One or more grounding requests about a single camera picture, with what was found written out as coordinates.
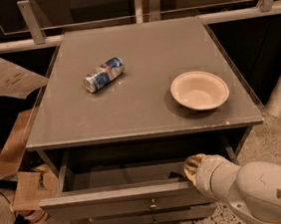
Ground brown cardboard sheet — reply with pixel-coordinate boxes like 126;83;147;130
0;58;48;100

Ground blue silver drink can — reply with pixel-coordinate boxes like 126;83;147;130
83;58;125;93

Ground grey drawer cabinet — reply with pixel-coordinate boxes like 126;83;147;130
13;9;274;224

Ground grey top drawer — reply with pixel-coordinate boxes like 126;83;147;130
34;131;243;224

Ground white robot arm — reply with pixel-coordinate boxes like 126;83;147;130
183;153;281;224

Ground grey drawer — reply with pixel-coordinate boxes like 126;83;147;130
34;131;243;224
90;203;216;224

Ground grey bottom drawer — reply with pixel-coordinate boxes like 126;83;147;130
90;203;216;224

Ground metal railing frame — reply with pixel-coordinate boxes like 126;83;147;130
0;0;281;54

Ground cardboard pieces on floor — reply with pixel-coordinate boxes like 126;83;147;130
10;164;58;224

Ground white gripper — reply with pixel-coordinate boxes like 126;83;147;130
183;153;239;204

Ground long cardboard strip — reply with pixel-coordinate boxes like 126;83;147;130
0;110;35;181

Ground white paper bowl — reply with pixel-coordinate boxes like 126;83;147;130
170;71;230;111

